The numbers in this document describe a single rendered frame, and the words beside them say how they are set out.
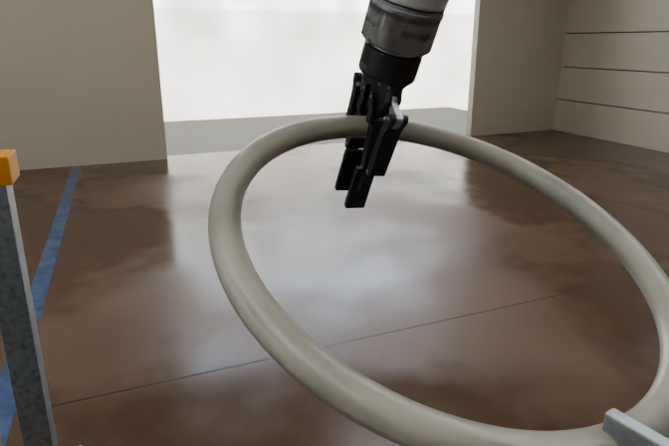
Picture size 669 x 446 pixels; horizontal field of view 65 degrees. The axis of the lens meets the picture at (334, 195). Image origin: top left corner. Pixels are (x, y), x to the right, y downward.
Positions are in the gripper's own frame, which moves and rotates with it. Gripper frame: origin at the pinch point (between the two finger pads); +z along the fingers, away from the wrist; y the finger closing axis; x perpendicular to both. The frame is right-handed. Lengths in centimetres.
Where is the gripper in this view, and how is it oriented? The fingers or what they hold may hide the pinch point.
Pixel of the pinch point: (353, 179)
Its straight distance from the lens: 77.0
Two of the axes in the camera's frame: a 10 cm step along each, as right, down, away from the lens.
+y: 3.2, 6.0, -7.3
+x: 9.2, -0.1, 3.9
